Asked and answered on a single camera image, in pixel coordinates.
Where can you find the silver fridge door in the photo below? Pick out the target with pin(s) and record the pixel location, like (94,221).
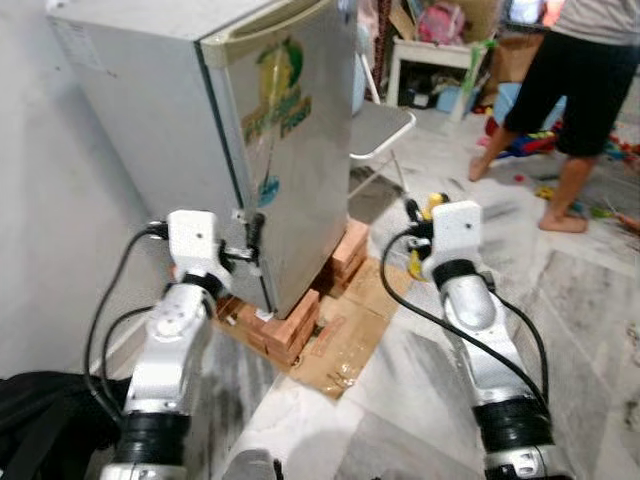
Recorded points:
(310,180)

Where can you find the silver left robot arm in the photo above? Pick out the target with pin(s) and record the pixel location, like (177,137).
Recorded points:
(170,350)

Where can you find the silver mini fridge cabinet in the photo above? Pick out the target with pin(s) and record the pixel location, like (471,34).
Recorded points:
(150,120)

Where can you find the white folding chair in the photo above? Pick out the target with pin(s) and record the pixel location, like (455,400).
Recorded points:
(380,130)

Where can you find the brown cardboard sheet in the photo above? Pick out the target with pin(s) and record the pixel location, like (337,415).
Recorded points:
(345,340)

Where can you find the blue and red toy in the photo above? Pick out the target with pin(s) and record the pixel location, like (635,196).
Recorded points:
(530,143)

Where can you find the blue plastic tub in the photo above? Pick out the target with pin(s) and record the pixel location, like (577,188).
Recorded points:
(510,100)

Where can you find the light blue container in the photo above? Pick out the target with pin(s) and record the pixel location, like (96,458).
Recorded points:
(359,70)

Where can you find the white shelf table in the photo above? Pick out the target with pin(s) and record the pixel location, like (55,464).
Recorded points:
(430,50)

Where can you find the brown cardboard box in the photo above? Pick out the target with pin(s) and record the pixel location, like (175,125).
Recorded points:
(515,60)

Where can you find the pink backpack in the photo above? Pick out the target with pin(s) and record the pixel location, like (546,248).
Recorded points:
(440,22)

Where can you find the bare foot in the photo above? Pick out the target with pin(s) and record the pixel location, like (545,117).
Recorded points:
(628,224)

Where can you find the grey robot body part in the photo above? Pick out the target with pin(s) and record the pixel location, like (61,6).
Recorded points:
(250,467)

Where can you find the person in black shorts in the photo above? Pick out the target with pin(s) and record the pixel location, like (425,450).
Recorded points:
(580,80)

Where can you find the black bag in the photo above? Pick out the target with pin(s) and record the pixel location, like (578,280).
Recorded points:
(40,420)

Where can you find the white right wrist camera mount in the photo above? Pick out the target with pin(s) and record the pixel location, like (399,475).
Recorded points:
(458,230)

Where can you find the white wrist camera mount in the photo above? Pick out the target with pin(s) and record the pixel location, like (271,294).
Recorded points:
(458,230)
(192,240)

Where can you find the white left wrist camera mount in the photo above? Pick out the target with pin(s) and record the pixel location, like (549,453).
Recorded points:
(192,240)

